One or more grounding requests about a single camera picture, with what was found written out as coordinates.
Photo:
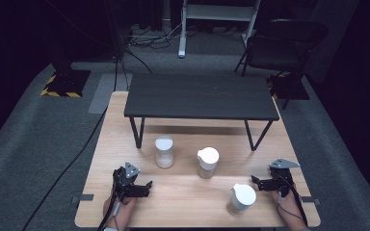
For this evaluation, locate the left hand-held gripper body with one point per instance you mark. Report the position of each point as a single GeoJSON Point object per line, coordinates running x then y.
{"type": "Point", "coordinates": [122, 181]}

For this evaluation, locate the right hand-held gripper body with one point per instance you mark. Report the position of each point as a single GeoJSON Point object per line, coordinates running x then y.
{"type": "Point", "coordinates": [282, 179]}

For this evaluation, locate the spout-lid glass seasoning jar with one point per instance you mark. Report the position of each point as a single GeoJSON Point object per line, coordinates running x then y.
{"type": "Point", "coordinates": [241, 198]}
{"type": "Point", "coordinates": [207, 160]}

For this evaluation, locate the flat-lid glass jar white granules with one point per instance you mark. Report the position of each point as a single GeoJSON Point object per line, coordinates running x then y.
{"type": "Point", "coordinates": [164, 150]}

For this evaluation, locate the black tabletop shelf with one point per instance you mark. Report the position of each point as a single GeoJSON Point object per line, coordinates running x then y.
{"type": "Point", "coordinates": [200, 96]}

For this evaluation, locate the person's right hand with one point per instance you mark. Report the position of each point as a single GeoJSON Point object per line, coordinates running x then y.
{"type": "Point", "coordinates": [289, 208]}

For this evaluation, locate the grey tape strip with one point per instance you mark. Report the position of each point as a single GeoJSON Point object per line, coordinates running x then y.
{"type": "Point", "coordinates": [83, 198]}
{"type": "Point", "coordinates": [311, 200]}

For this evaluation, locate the black base with hazard tape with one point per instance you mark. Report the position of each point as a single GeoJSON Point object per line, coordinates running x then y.
{"type": "Point", "coordinates": [294, 88]}
{"type": "Point", "coordinates": [66, 83]}

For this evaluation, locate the black folding chair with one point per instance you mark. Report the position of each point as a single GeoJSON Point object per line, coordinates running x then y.
{"type": "Point", "coordinates": [282, 45]}

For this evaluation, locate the white metal stand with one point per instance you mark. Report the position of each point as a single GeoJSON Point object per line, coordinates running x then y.
{"type": "Point", "coordinates": [216, 12]}

